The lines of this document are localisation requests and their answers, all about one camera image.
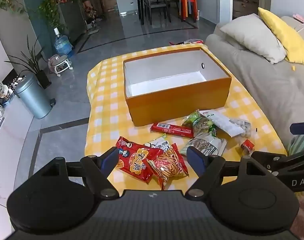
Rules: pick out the grey sofa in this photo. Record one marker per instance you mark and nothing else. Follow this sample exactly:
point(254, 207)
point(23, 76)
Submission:
point(267, 85)

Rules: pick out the yellow pillow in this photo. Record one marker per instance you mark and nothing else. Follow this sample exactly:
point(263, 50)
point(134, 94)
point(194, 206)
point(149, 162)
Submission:
point(289, 37)

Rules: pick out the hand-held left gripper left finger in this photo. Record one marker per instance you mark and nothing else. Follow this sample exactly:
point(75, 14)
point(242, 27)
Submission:
point(109, 160)

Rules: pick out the red stacked stools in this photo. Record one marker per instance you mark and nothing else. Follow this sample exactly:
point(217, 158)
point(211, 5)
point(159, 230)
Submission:
point(194, 5)

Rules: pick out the striped green cloth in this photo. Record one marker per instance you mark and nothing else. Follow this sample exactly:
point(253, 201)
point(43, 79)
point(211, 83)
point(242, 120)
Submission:
point(300, 145)

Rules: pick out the orange cardboard box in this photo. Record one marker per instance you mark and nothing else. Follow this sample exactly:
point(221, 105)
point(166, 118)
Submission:
point(179, 105)

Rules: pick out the red chip packet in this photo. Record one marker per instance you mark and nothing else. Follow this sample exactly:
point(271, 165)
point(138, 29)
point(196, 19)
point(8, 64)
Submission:
point(134, 160)

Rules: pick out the cluttered open shelf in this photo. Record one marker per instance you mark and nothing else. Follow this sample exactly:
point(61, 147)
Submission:
point(89, 12)

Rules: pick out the grey pillow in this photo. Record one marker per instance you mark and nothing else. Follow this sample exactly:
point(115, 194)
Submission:
point(254, 37)

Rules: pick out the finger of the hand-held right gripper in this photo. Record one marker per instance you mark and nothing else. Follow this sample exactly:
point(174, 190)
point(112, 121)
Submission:
point(302, 128)
point(269, 160)

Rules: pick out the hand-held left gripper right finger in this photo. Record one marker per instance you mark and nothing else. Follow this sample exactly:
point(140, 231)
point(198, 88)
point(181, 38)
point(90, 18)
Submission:
point(197, 159)

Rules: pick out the grey white seed packet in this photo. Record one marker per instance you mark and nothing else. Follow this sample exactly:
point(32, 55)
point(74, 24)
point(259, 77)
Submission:
point(207, 146)

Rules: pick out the green pea snack packet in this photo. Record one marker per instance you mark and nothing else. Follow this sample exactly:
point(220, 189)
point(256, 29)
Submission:
point(199, 123)

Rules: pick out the long red snack bar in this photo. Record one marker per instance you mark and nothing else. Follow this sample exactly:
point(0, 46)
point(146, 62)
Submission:
point(172, 129)

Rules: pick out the black basket with red wrappers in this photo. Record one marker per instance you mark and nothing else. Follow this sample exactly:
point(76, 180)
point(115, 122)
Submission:
point(193, 41)

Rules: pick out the blue water bottle with pump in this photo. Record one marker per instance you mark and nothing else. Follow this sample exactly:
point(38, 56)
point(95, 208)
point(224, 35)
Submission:
point(63, 45)

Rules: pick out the yellow checked tablecloth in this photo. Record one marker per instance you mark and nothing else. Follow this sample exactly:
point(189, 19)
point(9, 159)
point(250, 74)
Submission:
point(107, 100)

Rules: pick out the small wheeled stool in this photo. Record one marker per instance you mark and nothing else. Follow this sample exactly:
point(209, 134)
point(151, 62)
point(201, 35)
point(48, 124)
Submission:
point(59, 60)

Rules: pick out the trailing green plant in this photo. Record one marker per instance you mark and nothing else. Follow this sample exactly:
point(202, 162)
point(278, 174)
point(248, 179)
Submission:
point(50, 7)

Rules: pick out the orange stacked stools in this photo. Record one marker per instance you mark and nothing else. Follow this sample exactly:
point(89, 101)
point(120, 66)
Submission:
point(184, 5)

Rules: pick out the clear packet of white balls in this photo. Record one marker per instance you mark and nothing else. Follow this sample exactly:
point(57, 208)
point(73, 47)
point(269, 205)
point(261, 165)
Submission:
point(243, 128)

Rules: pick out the white yellow snack packet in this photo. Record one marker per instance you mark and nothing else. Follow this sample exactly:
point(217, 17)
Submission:
point(159, 143)

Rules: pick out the white low console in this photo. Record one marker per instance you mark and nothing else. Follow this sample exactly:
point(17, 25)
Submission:
point(9, 140)

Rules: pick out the grey cabinet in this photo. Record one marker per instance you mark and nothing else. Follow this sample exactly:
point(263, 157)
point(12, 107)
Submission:
point(72, 22)

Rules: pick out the potted plant with long leaves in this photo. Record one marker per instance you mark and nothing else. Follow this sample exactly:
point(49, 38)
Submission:
point(43, 78)

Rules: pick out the grey pedal bin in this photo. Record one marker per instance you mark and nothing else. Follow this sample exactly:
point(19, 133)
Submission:
point(32, 97)

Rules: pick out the small red label clear packet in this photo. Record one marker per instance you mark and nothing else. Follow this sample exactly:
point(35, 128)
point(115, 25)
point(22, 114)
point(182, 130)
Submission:
point(247, 145)

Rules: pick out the orange stick snack packet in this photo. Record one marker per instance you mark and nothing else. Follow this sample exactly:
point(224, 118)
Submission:
point(169, 167)

